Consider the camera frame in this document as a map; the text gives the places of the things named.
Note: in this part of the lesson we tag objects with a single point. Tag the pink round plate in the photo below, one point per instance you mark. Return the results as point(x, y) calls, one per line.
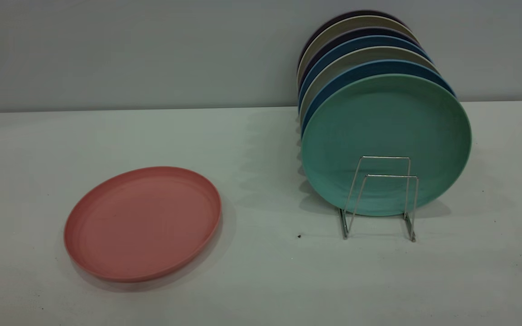
point(143, 226)

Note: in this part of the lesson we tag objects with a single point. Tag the green round plate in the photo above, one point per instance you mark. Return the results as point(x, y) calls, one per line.
point(379, 122)

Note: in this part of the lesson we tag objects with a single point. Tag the blue round plate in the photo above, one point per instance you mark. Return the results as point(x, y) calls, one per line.
point(369, 69)
point(356, 43)

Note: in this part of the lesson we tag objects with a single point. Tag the beige round plate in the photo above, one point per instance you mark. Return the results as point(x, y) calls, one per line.
point(351, 22)
point(360, 54)

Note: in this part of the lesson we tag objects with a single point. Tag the dark purple round plate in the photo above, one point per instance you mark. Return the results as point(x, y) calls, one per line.
point(356, 14)

